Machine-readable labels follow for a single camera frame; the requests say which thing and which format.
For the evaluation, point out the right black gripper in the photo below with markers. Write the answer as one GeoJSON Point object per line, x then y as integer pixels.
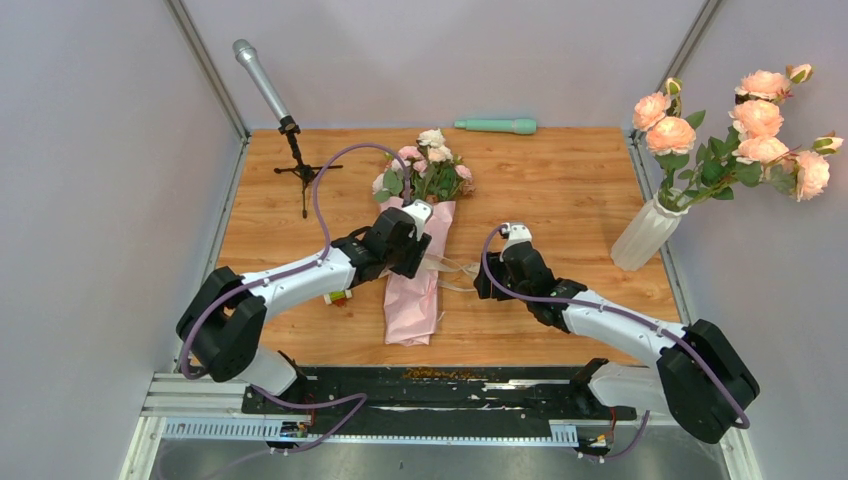
{"type": "Point", "coordinates": [486, 291]}

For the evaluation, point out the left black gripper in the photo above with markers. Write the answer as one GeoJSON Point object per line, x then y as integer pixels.
{"type": "Point", "coordinates": [418, 249]}

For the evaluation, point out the cream printed ribbon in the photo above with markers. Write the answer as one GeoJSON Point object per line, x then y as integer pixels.
{"type": "Point", "coordinates": [441, 264]}

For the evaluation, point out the pink flower bouquet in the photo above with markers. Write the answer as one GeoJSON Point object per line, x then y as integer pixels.
{"type": "Point", "coordinates": [427, 170]}

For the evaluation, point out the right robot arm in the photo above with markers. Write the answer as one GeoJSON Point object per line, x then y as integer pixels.
{"type": "Point", "coordinates": [689, 372]}

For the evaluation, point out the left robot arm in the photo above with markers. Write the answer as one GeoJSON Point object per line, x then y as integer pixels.
{"type": "Point", "coordinates": [223, 323]}

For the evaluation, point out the toy brick car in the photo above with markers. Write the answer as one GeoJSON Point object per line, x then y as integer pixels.
{"type": "Point", "coordinates": [337, 298]}

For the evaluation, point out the silver microphone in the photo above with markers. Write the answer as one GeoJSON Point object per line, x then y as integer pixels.
{"type": "Point", "coordinates": [247, 56]}

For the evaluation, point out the peach artificial roses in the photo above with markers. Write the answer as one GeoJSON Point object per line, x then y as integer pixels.
{"type": "Point", "coordinates": [751, 153]}

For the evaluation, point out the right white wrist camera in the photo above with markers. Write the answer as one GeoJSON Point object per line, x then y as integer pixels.
{"type": "Point", "coordinates": [513, 234]}

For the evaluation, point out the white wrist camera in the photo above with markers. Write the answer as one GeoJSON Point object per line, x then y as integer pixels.
{"type": "Point", "coordinates": [513, 234]}
{"type": "Point", "coordinates": [420, 212]}

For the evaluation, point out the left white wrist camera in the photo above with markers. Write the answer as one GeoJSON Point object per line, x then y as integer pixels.
{"type": "Point", "coordinates": [420, 212]}

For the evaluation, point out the teal cylindrical handle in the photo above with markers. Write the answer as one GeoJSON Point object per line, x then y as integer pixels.
{"type": "Point", "coordinates": [521, 126]}

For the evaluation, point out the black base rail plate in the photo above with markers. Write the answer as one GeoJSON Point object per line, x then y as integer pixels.
{"type": "Point", "coordinates": [545, 391]}

